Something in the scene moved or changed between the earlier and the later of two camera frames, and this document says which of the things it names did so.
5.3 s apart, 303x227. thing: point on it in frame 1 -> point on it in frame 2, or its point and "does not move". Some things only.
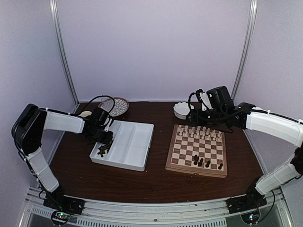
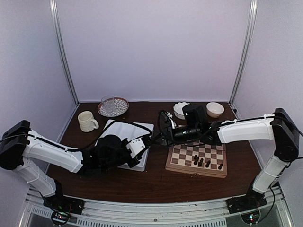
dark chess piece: (196, 158) does not move
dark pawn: (200, 163) does not move
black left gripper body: (98, 136) -> (116, 162)
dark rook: (219, 167) does not move
